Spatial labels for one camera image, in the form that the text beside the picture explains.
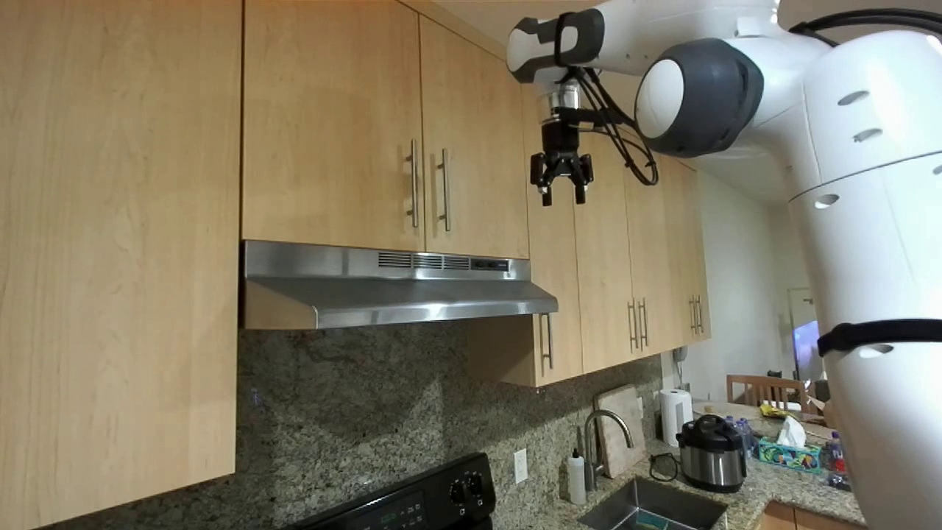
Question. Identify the white paper towel roll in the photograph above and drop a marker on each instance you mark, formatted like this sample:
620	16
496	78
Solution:
676	409

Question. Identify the white soap bottle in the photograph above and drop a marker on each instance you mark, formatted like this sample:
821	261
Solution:
576	468

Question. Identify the wooden cutting board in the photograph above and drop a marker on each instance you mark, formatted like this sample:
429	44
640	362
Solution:
626	402

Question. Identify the kitchen faucet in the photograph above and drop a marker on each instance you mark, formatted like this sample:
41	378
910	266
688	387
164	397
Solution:
607	442

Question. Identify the cabinet door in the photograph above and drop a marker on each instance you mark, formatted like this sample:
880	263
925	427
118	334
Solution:
330	121
471	147

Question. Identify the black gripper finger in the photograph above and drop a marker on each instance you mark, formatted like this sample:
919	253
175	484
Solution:
543	187
582	184

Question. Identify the wooden chair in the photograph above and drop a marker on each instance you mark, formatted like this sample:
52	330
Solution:
767	392

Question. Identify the black stove control panel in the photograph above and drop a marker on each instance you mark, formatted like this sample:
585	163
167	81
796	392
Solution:
455	496

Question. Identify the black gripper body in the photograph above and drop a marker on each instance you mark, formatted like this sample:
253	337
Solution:
561	152

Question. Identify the tissue box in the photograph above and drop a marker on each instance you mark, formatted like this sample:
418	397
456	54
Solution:
786	449

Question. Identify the stainless steel range hood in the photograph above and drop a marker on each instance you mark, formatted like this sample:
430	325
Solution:
320	286

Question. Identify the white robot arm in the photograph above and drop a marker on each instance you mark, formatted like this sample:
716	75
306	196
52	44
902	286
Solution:
852	109

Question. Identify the large left wooden cabinet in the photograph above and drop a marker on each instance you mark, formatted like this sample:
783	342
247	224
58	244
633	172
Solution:
118	250

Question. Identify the steel sink basin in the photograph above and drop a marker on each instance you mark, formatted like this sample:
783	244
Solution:
648	503

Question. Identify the black steel pressure cooker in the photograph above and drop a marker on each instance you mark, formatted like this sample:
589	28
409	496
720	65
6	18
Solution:
710	455

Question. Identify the wall power outlet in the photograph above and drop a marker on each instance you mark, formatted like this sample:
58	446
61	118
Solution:
520	465

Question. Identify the tall wooden cabinet block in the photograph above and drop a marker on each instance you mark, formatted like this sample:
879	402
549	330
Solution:
626	269

